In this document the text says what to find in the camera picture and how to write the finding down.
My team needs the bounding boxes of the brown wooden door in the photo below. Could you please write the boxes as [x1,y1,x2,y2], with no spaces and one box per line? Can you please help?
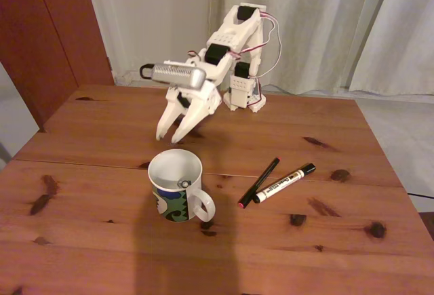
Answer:
[0,0,115,133]

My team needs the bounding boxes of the white whiteboard marker black cap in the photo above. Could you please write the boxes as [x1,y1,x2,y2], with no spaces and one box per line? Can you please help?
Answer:
[252,162,317,205]

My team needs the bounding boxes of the black pen red caps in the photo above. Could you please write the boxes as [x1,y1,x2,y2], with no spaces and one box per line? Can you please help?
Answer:
[237,156,281,209]

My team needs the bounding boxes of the wide white curtain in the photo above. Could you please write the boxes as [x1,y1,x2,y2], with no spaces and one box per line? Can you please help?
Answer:
[203,0,396,96]

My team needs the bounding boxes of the silver camera box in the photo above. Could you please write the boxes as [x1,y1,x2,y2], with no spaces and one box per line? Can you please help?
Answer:
[151,64,207,92]

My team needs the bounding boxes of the narrow white curtain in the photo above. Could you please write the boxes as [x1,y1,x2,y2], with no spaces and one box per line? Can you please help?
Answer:
[349,0,434,98]

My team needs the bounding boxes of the white mug green blue pattern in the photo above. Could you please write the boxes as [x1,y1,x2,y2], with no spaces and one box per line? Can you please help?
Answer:
[147,149,216,223]

